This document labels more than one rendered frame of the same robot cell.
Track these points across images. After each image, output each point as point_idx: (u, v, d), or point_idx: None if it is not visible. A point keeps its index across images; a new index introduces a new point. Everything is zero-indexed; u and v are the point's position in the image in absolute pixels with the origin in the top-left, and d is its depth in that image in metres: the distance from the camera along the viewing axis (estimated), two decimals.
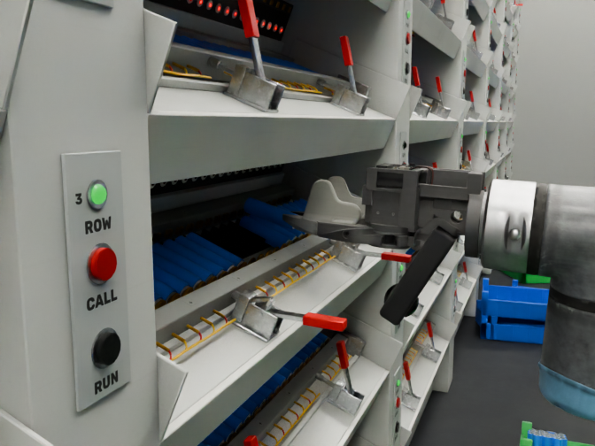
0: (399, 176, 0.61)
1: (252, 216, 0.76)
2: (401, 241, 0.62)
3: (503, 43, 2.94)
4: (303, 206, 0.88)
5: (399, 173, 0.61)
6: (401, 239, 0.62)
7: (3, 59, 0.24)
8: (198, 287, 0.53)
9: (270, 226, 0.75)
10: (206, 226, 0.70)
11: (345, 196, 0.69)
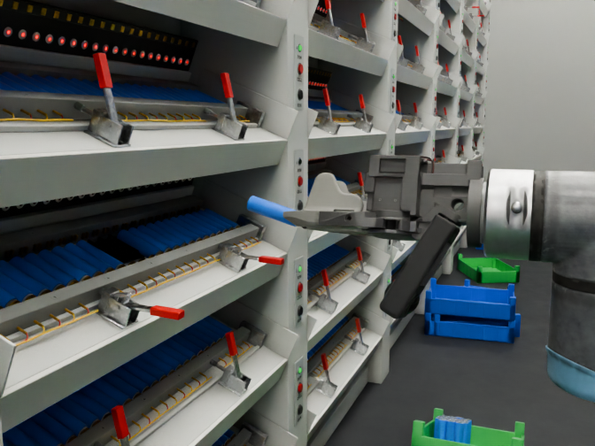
0: (402, 163, 0.63)
1: (149, 225, 0.89)
2: (403, 224, 0.62)
3: (462, 53, 3.07)
4: (205, 215, 1.02)
5: (402, 160, 0.63)
6: (403, 222, 0.62)
7: None
8: (71, 285, 0.66)
9: (163, 234, 0.88)
10: (103, 234, 0.83)
11: None
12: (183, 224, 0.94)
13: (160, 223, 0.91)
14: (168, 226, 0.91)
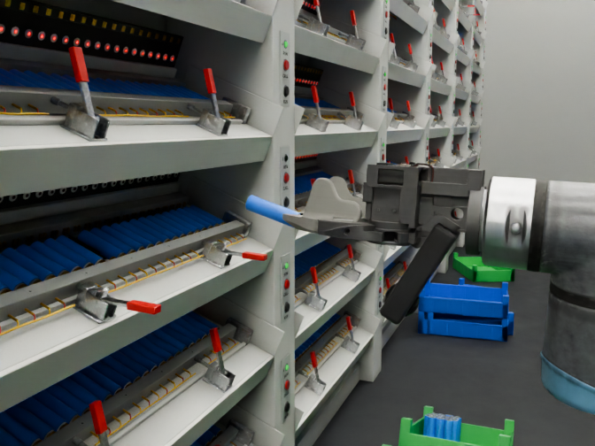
0: (400, 173, 0.62)
1: (132, 221, 0.89)
2: (402, 237, 0.62)
3: (458, 52, 3.07)
4: (191, 211, 1.01)
5: (400, 170, 0.62)
6: (402, 235, 0.62)
7: None
8: (48, 280, 0.66)
9: (146, 229, 0.88)
10: (85, 229, 0.83)
11: (345, 196, 0.70)
12: (167, 220, 0.94)
13: (143, 219, 0.91)
14: (151, 223, 0.90)
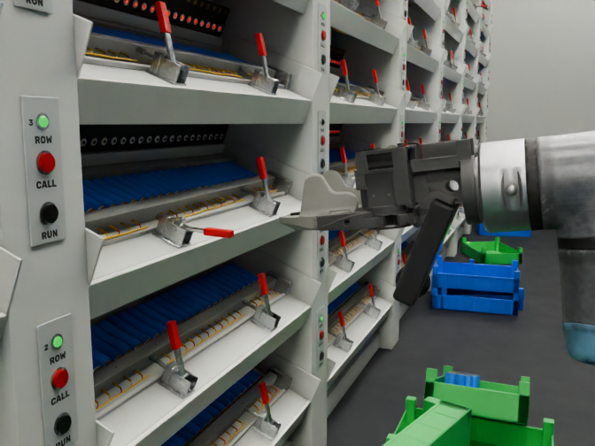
0: (388, 155, 0.62)
1: (181, 169, 0.98)
2: (401, 219, 0.62)
3: (467, 42, 3.15)
4: (229, 166, 1.10)
5: (388, 153, 0.62)
6: (401, 217, 0.62)
7: None
8: None
9: (194, 176, 0.97)
10: None
11: (342, 188, 0.70)
12: (211, 171, 1.03)
13: (190, 168, 0.99)
14: (197, 171, 0.99)
